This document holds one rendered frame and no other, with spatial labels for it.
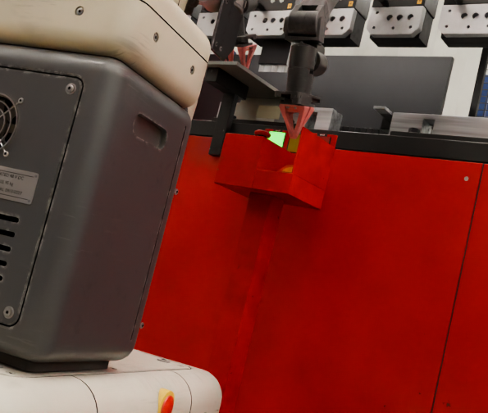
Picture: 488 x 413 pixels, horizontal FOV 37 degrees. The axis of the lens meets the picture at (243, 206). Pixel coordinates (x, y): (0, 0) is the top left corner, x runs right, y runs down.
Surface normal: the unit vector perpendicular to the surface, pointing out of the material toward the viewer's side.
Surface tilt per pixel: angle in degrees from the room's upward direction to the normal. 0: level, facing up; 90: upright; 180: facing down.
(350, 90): 90
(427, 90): 90
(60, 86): 90
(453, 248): 90
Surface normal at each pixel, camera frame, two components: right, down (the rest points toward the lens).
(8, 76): -0.33, -0.18
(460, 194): -0.55, -0.22
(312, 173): 0.82, 0.14
